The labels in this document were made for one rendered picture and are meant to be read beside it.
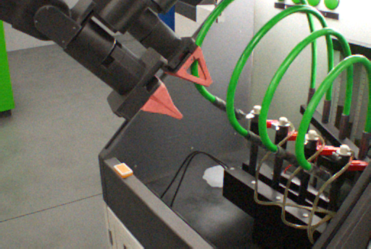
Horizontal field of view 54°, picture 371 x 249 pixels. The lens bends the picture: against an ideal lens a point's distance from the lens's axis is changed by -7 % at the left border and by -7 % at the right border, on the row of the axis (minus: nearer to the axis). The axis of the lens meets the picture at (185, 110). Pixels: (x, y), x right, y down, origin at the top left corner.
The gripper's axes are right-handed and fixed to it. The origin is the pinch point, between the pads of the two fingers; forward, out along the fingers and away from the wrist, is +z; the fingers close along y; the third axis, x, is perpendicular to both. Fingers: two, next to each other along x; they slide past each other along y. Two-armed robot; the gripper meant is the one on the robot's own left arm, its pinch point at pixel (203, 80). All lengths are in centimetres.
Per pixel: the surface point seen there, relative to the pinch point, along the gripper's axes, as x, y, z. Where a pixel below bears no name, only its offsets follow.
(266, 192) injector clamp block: 8.6, 0.2, 28.6
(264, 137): 3.1, -14.0, 9.6
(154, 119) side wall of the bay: 10.1, 35.8, 9.9
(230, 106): 1.8, -7.4, 4.1
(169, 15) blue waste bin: -172, 581, 106
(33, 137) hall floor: 80, 278, 18
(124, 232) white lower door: 40, 27, 21
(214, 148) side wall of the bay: 5, 44, 35
